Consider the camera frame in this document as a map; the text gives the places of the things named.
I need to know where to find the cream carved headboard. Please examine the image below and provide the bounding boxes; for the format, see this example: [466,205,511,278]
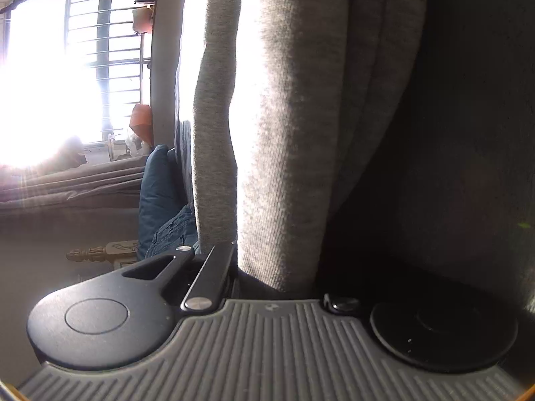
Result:
[67,240,140,270]

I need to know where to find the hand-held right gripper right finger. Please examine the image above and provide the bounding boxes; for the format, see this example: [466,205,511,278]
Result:
[323,293,362,316]

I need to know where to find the folded blue jeans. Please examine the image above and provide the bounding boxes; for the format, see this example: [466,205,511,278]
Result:
[146,204,199,260]

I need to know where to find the metal window railing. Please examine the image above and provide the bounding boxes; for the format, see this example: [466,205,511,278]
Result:
[63,0,153,143]

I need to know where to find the grey curtain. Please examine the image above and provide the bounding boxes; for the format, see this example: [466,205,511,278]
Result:
[0,150,151,218]

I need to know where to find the grey hoodie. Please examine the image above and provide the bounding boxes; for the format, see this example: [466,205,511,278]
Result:
[173,0,535,314]

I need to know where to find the white plastic bag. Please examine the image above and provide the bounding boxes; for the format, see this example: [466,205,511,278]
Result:
[124,134,152,158]

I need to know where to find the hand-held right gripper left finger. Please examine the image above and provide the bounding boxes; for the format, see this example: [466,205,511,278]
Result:
[121,242,237,312]

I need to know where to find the orange bag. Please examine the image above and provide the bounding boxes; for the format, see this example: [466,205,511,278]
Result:
[129,104,152,143]

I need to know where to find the blue duvet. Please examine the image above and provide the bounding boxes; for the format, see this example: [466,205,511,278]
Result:
[138,144,195,260]

